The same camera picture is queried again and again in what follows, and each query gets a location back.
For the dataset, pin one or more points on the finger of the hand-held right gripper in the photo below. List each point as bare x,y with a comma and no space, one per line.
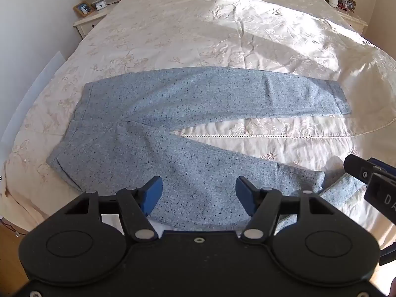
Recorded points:
357,165

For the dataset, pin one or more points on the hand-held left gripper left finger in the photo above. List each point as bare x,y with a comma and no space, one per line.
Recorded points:
152,191

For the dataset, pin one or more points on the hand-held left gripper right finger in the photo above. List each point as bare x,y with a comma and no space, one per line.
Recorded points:
244,191

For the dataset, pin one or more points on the light blue speckled pants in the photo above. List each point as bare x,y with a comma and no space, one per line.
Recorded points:
185,99

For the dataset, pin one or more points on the cream wooden nightstand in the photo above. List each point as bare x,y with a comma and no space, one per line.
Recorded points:
352,18
89,21

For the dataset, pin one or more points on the cream embroidered bedspread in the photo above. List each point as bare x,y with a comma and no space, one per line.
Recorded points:
185,31

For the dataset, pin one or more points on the small white clock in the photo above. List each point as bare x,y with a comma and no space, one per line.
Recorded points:
100,5

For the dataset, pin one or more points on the wooden photo frame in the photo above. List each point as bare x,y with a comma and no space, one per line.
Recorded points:
347,3
83,8

